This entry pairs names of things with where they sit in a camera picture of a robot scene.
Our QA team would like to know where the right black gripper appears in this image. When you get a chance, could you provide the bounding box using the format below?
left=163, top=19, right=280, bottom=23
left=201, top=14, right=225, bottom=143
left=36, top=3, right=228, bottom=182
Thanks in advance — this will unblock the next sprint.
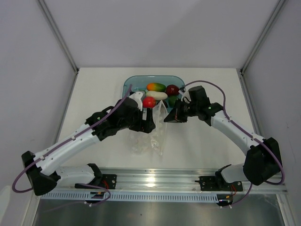
left=164, top=99, right=198, bottom=124

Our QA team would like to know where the green lime toy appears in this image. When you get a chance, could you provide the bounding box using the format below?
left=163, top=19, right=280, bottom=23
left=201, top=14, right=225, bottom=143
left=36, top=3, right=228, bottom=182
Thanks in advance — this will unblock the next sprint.
left=168, top=96, right=180, bottom=108

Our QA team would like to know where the red tomato toy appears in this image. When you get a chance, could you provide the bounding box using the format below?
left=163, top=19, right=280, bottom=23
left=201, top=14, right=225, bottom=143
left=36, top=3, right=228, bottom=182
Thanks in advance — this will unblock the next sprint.
left=143, top=97, right=156, bottom=108

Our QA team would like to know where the clear zip top bag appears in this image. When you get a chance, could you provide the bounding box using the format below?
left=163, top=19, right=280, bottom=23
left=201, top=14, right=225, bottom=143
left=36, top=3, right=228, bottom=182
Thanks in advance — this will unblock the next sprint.
left=127, top=100, right=167, bottom=156

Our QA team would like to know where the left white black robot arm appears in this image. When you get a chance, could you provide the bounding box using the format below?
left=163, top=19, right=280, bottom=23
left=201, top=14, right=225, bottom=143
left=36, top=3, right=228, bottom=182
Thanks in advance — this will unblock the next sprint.
left=22, top=97, right=155, bottom=196

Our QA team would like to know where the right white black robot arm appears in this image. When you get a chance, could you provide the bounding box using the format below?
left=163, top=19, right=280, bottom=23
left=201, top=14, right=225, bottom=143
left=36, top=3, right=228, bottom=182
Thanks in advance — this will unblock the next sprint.
left=164, top=100, right=285, bottom=190

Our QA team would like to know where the white radish toy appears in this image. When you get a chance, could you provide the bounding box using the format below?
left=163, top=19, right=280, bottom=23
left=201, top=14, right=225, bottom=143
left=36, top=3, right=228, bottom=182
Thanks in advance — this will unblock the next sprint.
left=146, top=91, right=168, bottom=101

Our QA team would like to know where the dark red apple toy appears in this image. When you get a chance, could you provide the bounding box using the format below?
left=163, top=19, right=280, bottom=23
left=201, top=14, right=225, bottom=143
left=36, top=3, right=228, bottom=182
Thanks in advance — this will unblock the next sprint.
left=166, top=84, right=179, bottom=96

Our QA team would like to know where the orange green mango toy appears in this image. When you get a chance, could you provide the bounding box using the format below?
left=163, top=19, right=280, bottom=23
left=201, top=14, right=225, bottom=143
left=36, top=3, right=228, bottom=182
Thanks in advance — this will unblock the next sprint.
left=146, top=83, right=166, bottom=92

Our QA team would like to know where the teal plastic tray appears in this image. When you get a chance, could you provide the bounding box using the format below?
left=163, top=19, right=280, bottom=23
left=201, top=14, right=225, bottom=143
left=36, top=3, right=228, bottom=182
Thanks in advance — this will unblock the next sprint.
left=122, top=75, right=184, bottom=113

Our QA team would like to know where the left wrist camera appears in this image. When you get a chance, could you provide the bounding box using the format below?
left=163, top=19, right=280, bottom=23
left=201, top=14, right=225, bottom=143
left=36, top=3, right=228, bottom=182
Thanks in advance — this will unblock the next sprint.
left=129, top=91, right=146, bottom=108

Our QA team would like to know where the aluminium mounting rail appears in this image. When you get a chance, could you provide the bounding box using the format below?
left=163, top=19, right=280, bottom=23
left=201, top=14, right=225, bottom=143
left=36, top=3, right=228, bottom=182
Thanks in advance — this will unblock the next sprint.
left=63, top=167, right=287, bottom=193

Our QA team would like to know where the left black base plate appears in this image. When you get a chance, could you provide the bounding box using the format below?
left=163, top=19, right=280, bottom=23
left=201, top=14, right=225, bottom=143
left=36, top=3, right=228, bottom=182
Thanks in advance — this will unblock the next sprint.
left=74, top=174, right=117, bottom=190

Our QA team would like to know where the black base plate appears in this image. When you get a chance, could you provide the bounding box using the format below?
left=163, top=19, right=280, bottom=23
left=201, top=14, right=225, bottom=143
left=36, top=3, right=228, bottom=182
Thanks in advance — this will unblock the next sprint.
left=195, top=176, right=243, bottom=192
left=74, top=174, right=117, bottom=190

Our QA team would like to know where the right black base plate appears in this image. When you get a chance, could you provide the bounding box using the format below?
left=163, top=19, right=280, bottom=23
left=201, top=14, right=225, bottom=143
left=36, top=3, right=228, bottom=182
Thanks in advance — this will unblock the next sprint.
left=195, top=176, right=243, bottom=192

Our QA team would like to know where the white slotted cable duct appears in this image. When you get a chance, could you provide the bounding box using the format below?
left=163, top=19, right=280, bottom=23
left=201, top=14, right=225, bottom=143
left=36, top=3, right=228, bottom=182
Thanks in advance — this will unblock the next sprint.
left=41, top=191, right=219, bottom=203

